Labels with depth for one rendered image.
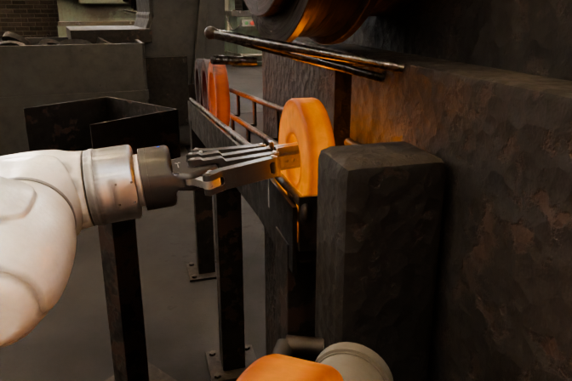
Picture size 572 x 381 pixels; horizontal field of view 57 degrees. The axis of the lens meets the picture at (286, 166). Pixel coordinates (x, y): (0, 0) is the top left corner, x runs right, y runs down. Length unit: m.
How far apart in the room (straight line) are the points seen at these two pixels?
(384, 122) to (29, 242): 0.38
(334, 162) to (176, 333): 1.26
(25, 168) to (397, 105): 0.39
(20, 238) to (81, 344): 1.25
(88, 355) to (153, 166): 1.09
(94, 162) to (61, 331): 1.20
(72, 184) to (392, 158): 0.34
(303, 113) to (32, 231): 0.32
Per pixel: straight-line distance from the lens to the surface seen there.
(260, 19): 0.74
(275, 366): 0.24
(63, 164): 0.63
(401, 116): 0.57
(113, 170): 0.62
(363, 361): 0.39
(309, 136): 0.61
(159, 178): 0.62
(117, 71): 3.05
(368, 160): 0.46
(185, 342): 1.64
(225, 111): 1.33
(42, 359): 1.69
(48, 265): 0.47
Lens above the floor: 0.93
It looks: 17 degrees down
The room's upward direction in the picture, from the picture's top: straight up
